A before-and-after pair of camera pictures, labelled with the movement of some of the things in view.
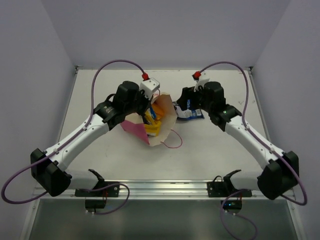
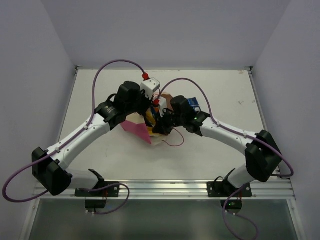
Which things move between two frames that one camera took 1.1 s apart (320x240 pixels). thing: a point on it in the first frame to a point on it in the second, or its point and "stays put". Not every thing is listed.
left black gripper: x=145 y=105 stays put
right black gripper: x=188 y=93 to x=160 y=127
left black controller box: x=94 y=204 stays put
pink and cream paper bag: x=134 y=123 stays put
